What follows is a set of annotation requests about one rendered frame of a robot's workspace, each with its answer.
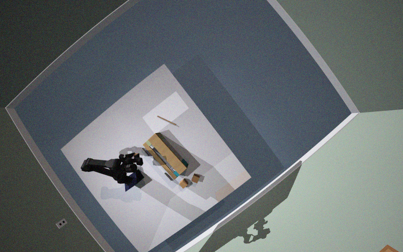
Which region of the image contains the tan cardboard box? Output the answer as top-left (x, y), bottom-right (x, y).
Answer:
top-left (191, 174), bottom-right (200, 183)
top-left (179, 178), bottom-right (188, 189)

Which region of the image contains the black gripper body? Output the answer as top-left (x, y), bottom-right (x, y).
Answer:
top-left (119, 154), bottom-right (143, 166)

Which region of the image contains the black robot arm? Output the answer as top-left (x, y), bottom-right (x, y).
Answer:
top-left (81, 158), bottom-right (137, 186)

